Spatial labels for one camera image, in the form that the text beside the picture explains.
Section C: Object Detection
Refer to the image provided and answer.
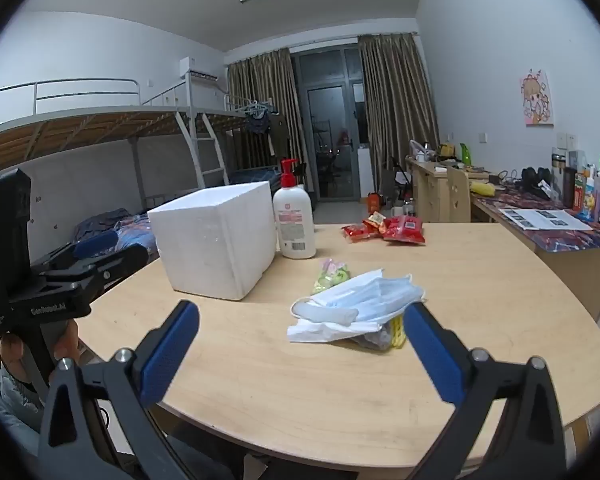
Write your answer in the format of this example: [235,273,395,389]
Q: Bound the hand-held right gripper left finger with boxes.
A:
[36,300,231,480]

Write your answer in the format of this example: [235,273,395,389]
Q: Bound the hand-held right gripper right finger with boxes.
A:
[404,302,567,480]

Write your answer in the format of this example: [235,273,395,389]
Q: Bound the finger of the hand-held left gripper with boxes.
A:
[40,244,150,306]
[32,231,118,272]

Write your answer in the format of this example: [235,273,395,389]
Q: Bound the yellow sponge cloth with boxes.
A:
[380,312,408,350]

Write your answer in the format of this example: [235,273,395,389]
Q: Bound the blue face mask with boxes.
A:
[307,269,427,321]
[291,296,361,326]

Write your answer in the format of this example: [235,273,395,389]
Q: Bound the white foam box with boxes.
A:
[146,181,278,302]

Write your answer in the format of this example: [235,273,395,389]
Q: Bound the green and pink packet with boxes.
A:
[311,258,352,296]

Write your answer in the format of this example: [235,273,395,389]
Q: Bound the person's left forearm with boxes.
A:
[0,350,46,431]

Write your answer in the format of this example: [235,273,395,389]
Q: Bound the person's left hand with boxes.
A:
[0,320,79,378]

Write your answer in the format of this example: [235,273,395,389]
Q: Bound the blue patterned quilt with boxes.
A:
[75,208,158,261]

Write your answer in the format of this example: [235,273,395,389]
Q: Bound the white metal bunk bed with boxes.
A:
[200,72,308,186]
[0,78,231,261]

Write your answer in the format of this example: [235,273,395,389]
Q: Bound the large red snack packet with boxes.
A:
[382,215,427,247]

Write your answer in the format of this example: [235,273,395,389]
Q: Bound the white bunk bed ladder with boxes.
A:
[187,110,230,186]

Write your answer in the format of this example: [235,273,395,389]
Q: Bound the small red snack packet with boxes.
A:
[341,224,381,243]

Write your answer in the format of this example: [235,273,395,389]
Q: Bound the desk with patterned mat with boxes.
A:
[470,180,600,321]

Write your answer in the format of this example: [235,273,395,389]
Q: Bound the dark blue bedding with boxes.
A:
[229,165,281,186]

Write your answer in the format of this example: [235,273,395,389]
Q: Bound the wooden chair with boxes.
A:
[446,165,473,223]

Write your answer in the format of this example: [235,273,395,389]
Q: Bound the light wooden desk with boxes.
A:
[405,155,496,223]

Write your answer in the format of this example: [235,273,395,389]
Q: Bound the printed paper sheet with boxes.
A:
[498,208,593,232]

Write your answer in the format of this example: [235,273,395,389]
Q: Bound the white lotion pump bottle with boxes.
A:
[272,158,317,260]

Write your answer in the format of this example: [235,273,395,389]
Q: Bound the dark hanging clothes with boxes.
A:
[244,107,273,136]

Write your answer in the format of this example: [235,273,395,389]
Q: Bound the white air conditioner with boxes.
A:
[179,56,220,81]

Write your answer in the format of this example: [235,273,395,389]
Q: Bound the steel thermos flask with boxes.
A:
[551,147,567,196]

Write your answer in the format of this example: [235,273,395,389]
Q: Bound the row of toiletry bottles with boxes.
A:
[562,152,600,236]

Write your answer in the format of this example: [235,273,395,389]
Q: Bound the brown curtain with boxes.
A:
[226,47,311,196]
[357,32,441,196]

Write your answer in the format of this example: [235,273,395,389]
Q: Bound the glass balcony door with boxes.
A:
[290,44,368,201]

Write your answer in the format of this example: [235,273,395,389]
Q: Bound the cartoon wall poster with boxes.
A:
[519,69,555,127]

